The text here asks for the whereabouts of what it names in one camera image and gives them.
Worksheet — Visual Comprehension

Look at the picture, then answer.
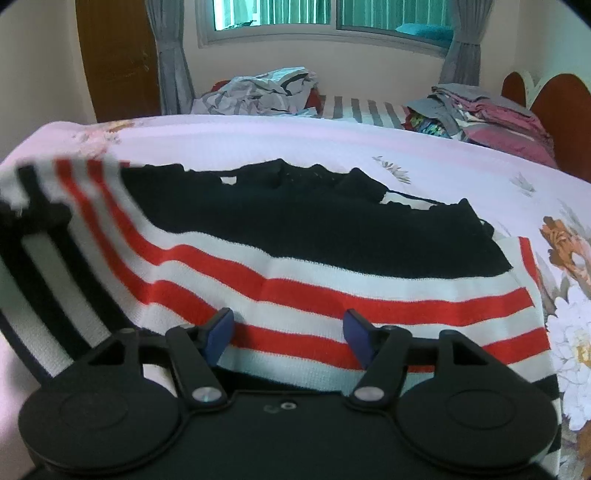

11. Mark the red black white striped sweater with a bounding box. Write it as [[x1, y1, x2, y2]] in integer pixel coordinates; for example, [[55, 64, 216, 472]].
[[0, 157, 565, 480]]

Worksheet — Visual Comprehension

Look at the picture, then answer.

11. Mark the grey curtain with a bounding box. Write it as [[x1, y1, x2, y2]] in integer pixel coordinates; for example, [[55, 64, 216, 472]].
[[438, 0, 484, 88], [145, 0, 195, 117]]

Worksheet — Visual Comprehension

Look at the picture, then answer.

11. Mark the pile of pink colourful clothes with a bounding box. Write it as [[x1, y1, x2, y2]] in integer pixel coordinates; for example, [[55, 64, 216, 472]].
[[403, 82, 556, 168]]

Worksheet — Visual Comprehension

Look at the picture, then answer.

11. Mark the grey white striped cloth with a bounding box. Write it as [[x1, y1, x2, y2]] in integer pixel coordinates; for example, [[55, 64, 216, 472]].
[[318, 94, 413, 131]]

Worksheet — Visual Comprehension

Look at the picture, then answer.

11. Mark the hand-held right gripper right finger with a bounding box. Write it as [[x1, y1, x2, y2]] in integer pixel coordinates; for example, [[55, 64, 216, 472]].
[[343, 309, 491, 408]]

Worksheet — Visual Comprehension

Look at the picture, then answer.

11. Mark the pink floral bed sheet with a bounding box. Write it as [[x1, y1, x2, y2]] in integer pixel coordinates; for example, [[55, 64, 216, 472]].
[[0, 113, 591, 480]]

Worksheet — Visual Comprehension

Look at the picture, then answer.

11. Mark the brown scalloped headboard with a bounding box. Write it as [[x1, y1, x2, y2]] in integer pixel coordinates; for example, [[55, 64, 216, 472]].
[[501, 69, 591, 184]]

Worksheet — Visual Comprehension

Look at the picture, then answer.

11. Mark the pile of grey clothes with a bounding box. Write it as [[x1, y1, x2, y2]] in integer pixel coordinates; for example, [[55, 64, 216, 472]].
[[191, 66, 322, 117]]

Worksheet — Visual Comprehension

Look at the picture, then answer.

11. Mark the teal cloth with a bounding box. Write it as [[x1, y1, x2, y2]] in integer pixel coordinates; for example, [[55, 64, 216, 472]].
[[396, 22, 454, 41]]

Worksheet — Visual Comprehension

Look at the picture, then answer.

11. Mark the window with metal frame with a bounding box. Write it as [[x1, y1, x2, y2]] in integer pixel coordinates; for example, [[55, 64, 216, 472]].
[[196, 0, 456, 59]]

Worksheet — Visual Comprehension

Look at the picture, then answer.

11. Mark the brown wooden door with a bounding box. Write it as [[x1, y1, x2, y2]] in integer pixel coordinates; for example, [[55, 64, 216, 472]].
[[76, 0, 160, 123]]

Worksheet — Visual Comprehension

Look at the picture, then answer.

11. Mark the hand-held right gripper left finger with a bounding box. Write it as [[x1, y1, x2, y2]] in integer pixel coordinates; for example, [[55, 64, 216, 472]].
[[86, 308, 234, 408]]

